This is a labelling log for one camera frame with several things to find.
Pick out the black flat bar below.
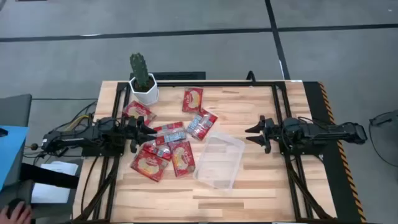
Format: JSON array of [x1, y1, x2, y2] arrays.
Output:
[[19, 162, 80, 190]]

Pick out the white hexagonal plant pot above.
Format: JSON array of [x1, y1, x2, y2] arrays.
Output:
[[129, 73, 160, 106]]

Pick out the yellow cable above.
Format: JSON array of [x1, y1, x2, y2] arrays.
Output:
[[63, 114, 91, 132]]

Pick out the green cactus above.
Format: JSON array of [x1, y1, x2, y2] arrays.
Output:
[[129, 52, 150, 90]]

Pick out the black floor fan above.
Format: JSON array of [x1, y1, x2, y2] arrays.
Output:
[[368, 108, 398, 168]]

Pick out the white paper sheets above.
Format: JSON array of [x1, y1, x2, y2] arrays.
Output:
[[30, 161, 80, 204]]

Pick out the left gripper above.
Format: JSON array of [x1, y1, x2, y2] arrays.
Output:
[[124, 115, 158, 154]]

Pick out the black metal table frame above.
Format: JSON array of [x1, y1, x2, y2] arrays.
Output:
[[73, 80, 336, 223]]

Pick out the black computer mouse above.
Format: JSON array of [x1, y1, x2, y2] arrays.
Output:
[[6, 198, 26, 218]]

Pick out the person's hand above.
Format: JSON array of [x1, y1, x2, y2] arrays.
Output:
[[0, 201, 32, 224]]

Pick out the clear plastic basket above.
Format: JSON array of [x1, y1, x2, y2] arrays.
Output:
[[192, 130, 246, 191]]

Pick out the blue board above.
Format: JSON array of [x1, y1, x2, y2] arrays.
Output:
[[0, 125, 29, 191]]

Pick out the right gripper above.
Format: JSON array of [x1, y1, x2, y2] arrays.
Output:
[[244, 115, 284, 154]]

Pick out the red popcorn bag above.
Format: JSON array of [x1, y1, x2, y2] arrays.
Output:
[[121, 100, 157, 126], [185, 108, 219, 142], [129, 149, 170, 183], [142, 141, 172, 161], [154, 130, 188, 146], [182, 86, 204, 113], [169, 140, 197, 178], [153, 121, 185, 133]]

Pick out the black hazard-striped mat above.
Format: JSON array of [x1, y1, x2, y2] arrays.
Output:
[[303, 81, 368, 223]]

